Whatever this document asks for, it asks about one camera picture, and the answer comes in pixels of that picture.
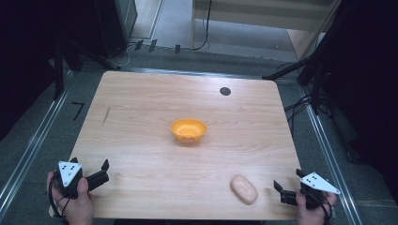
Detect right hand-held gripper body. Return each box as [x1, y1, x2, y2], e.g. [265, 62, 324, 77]
[280, 172, 342, 210]

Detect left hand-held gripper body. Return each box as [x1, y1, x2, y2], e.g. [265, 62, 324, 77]
[54, 160, 111, 201]

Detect pink oval bread roll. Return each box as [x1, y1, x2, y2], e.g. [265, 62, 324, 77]
[230, 174, 259, 206]

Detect orange plastic bowl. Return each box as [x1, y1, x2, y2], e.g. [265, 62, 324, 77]
[169, 117, 208, 143]

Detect person's right hand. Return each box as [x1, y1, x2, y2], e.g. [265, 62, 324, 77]
[295, 190, 338, 225]

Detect person's left hand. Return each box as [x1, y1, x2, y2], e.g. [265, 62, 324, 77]
[46, 171, 95, 225]

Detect black metal stand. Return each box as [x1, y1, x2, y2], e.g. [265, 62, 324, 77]
[51, 37, 122, 101]
[262, 18, 332, 116]

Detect dark cabinet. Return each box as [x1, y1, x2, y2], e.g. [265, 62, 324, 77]
[93, 0, 139, 58]

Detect beige furniture panel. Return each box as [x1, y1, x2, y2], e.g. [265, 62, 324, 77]
[190, 0, 343, 50]

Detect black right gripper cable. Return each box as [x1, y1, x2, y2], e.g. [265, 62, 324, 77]
[308, 190, 334, 223]

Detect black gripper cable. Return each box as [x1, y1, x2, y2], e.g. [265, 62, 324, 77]
[308, 190, 334, 223]
[48, 172, 70, 225]

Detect metal floor rail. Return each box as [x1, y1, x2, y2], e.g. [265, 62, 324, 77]
[300, 88, 364, 225]
[0, 70, 75, 217]

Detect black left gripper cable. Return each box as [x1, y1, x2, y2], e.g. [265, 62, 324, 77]
[48, 172, 70, 225]

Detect black floor cables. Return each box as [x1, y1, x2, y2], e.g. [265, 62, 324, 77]
[283, 93, 332, 132]

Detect white cable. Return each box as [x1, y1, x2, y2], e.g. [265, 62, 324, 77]
[115, 42, 139, 68]

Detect black hanging cable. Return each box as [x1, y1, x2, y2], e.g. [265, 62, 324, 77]
[190, 0, 214, 52]

